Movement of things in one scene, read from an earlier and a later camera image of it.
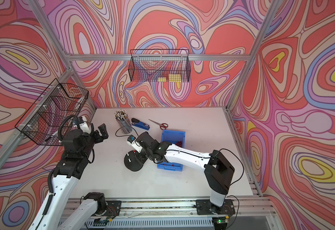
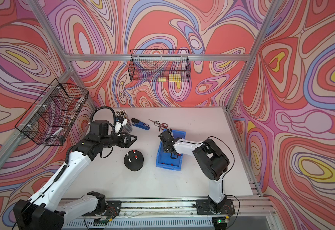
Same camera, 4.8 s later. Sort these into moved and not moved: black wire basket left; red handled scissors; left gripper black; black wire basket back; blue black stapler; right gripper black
Moved: left gripper black; right gripper black
Not moved: black wire basket left; blue black stapler; black wire basket back; red handled scissors
